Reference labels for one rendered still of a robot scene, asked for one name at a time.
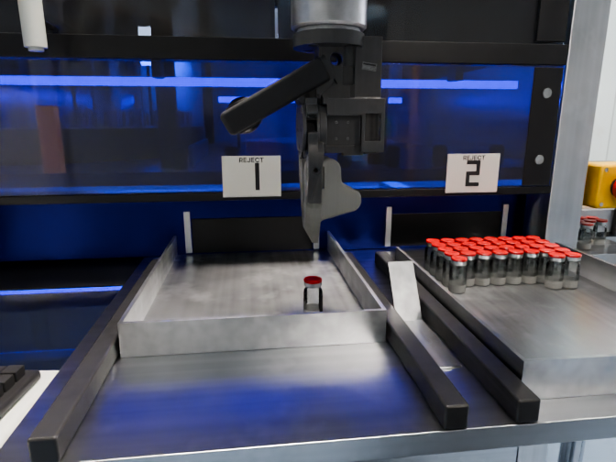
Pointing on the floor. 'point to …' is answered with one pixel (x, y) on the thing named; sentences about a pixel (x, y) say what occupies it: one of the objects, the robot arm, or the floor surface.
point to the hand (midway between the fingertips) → (307, 230)
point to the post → (570, 143)
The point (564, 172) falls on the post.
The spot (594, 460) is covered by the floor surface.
